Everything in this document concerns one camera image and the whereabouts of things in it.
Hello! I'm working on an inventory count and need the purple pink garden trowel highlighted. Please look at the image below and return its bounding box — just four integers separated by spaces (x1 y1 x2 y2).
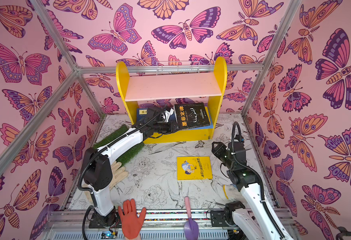
184 197 199 240

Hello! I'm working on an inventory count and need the red rubber glove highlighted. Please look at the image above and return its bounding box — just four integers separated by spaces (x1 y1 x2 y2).
118 199 146 240

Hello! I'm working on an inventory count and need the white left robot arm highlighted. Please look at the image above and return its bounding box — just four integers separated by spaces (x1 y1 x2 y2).
77 107 179 217

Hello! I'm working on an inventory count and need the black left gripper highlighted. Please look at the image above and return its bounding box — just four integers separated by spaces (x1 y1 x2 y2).
151 120 183 135

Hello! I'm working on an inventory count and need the aluminium frame post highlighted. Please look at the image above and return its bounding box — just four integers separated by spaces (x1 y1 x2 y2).
241 0 302 117

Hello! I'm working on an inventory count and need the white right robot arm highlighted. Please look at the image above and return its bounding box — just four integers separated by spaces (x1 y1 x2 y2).
212 141 293 240

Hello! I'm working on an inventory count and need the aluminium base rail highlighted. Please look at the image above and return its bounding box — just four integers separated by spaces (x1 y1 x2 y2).
42 210 246 240

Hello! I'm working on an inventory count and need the green artificial grass mat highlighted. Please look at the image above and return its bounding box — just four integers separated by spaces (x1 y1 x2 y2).
93 125 144 165

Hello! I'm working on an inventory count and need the yellow pink blue bookshelf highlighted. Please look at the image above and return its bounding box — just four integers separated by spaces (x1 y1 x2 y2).
116 57 228 144

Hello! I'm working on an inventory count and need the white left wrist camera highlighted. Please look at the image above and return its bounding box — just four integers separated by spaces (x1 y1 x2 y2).
159 108 174 123

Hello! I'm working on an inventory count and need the black notebook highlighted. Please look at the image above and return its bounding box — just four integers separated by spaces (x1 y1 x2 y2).
174 103 211 130

